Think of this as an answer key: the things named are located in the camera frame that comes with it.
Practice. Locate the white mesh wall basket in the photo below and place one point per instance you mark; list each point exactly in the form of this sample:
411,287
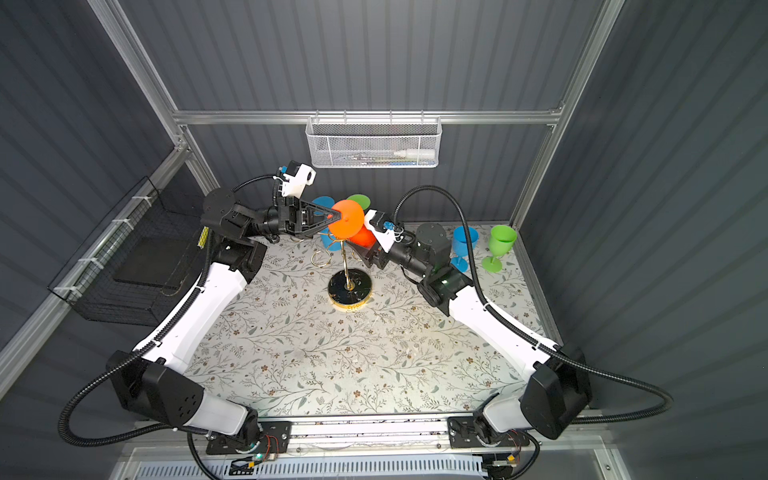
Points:
374,145

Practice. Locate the aluminium corner frame post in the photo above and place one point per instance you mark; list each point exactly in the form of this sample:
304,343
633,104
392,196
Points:
186,151

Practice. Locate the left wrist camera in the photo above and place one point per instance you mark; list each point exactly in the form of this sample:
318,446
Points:
294,178

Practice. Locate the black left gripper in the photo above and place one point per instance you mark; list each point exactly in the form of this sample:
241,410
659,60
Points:
290,219

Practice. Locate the green wine glass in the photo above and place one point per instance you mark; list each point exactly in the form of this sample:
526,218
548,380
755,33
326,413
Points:
501,242
362,200

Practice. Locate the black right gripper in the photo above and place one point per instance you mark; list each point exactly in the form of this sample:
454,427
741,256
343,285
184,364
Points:
382,260

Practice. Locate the gold wire glass rack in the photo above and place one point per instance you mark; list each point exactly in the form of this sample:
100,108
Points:
349,288

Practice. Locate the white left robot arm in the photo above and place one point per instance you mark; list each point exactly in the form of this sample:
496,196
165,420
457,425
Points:
154,384

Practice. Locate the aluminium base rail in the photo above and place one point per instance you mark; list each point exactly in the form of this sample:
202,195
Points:
409,434

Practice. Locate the white vented cover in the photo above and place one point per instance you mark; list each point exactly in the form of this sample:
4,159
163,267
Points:
446,466

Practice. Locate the black wire side basket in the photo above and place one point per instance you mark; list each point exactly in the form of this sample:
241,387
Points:
143,263

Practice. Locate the right aluminium corner post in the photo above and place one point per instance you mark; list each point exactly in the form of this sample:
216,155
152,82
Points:
599,34

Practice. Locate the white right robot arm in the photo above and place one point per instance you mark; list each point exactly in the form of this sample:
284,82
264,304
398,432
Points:
555,393

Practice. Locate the red wine glass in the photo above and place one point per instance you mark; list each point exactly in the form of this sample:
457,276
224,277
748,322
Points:
350,227

